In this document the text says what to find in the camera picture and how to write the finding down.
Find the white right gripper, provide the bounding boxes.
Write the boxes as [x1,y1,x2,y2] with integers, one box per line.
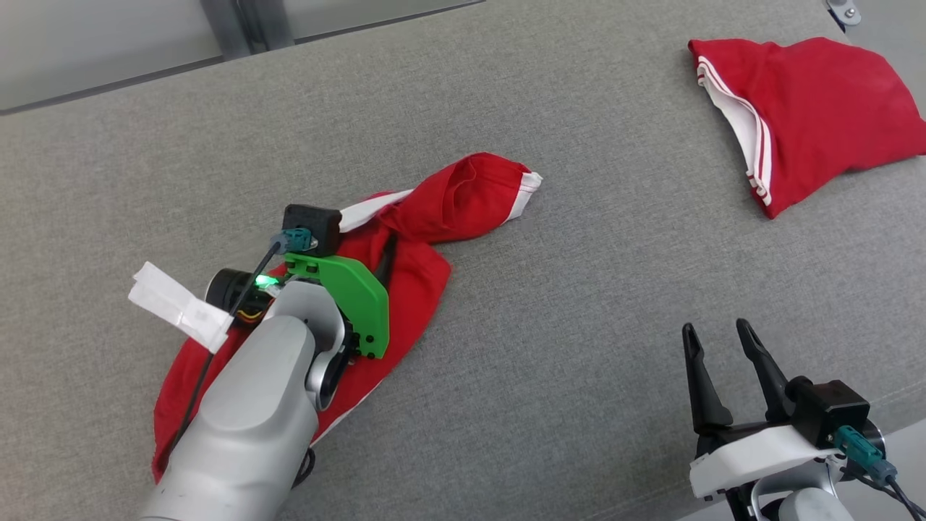
[682,318,844,500]

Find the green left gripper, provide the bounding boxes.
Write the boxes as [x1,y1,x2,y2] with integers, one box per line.
[284,233,397,360]

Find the red shorts with white trim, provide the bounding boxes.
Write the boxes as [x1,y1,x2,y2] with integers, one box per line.
[150,152,543,484]

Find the red Bulls basketball jersey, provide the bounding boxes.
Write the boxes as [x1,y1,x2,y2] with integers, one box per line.
[687,36,926,219]

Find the teal left cable connector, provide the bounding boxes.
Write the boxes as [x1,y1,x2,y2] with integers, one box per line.
[270,227,313,254]

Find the teal cable connector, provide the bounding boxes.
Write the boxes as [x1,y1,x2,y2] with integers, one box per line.
[832,425,899,484]
[270,227,313,254]

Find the teal right cable connector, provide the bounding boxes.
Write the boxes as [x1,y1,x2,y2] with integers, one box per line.
[832,425,899,484]

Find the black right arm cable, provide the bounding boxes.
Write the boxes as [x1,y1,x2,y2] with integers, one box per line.
[846,463,926,521]

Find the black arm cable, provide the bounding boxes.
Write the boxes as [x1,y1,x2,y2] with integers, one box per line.
[846,463,926,521]
[170,245,284,449]

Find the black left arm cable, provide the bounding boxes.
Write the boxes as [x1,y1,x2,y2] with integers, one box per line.
[170,245,284,449]

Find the white tape cable label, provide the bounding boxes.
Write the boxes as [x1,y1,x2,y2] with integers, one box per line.
[129,262,234,354]

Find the grey double partition post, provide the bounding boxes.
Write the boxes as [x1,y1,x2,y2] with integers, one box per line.
[199,0,294,60]

